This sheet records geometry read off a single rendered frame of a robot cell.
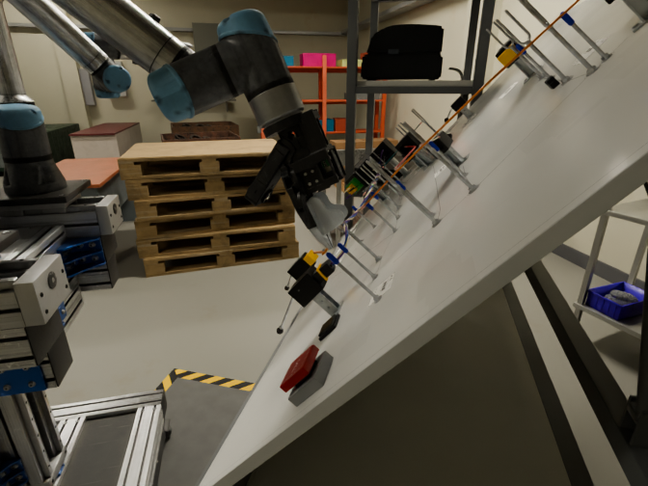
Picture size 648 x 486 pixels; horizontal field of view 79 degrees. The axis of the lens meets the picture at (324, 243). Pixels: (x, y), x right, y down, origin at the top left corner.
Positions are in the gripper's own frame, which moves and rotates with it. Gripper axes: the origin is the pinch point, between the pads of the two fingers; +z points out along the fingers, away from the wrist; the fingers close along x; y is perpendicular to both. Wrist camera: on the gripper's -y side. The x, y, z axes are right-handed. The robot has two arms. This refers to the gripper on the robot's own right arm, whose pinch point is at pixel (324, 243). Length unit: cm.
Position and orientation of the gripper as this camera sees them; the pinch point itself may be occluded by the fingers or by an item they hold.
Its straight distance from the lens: 65.0
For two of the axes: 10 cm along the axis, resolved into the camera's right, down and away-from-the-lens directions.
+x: 2.0, -3.1, 9.3
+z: 4.0, 8.9, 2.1
